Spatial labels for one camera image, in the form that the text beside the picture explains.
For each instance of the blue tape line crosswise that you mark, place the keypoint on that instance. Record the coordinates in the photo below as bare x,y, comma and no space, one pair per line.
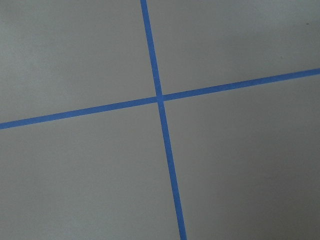
166,97

